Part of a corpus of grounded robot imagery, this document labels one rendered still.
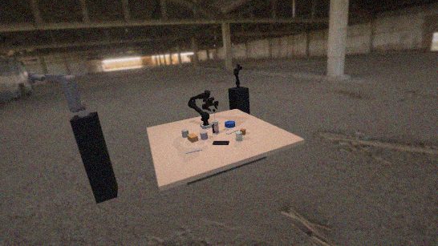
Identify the blue cylinder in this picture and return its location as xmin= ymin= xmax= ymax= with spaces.
xmin=225 ymin=121 xmax=235 ymax=128

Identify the orange rectangular block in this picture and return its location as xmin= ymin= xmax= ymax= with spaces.
xmin=187 ymin=133 xmax=198 ymax=143

